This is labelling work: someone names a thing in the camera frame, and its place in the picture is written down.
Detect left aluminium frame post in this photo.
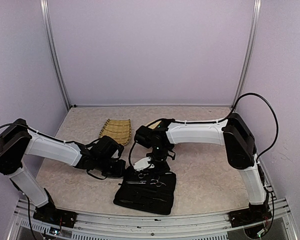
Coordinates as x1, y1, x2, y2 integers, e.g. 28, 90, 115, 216
40, 0, 72, 111

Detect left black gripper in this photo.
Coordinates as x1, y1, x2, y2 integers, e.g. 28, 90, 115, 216
95, 156, 128, 178

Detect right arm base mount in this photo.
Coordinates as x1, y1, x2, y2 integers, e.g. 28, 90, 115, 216
228, 208, 272, 228

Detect aluminium frame post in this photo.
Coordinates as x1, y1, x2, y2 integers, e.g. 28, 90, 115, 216
40, 0, 72, 111
231, 0, 262, 109

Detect woven bamboo tray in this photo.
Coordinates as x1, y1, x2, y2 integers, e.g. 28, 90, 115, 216
98, 119, 132, 146

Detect cream round plate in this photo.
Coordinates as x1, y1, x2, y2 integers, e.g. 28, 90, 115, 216
145, 119, 161, 130

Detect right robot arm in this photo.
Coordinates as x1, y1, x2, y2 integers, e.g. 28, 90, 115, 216
129, 109, 274, 222

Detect aluminium front rail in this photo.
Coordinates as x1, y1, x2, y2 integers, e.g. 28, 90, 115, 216
7, 199, 298, 240

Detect black zip tool case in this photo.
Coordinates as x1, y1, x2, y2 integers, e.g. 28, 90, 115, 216
113, 166, 177, 215

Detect right aluminium frame post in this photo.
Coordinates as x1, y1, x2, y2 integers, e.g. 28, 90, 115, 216
231, 0, 262, 109

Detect straight silver scissors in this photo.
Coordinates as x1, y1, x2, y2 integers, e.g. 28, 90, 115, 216
126, 173, 148, 184

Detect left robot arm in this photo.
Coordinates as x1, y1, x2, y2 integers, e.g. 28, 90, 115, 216
0, 118, 126, 223

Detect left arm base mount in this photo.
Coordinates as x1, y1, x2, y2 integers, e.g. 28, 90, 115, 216
33, 208, 78, 229

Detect thinning silver scissors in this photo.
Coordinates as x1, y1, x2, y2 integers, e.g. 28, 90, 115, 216
149, 176, 166, 187

